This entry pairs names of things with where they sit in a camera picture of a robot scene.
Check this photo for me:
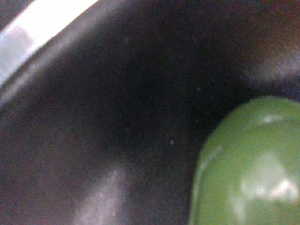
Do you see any green toy pepper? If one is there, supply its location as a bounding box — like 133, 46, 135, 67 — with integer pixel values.
188, 97, 300, 225

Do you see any black frying pan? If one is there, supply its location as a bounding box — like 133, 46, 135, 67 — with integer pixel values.
0, 0, 300, 225

